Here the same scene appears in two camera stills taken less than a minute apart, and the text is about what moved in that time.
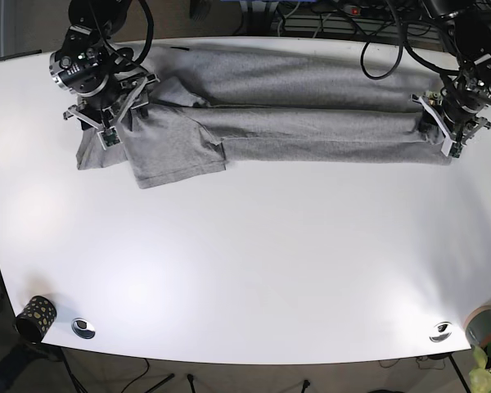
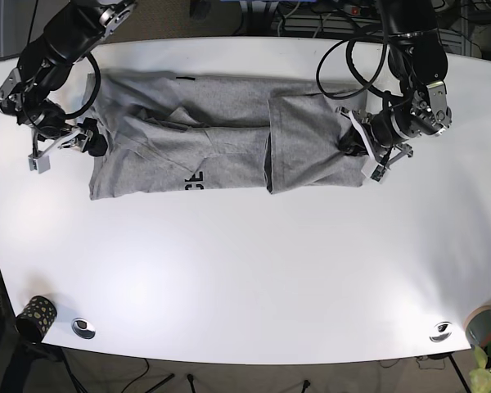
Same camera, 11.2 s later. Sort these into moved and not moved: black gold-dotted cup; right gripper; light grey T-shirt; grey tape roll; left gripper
Moved: right gripper; left gripper; light grey T-shirt
Not moved: black gold-dotted cup; grey tape roll
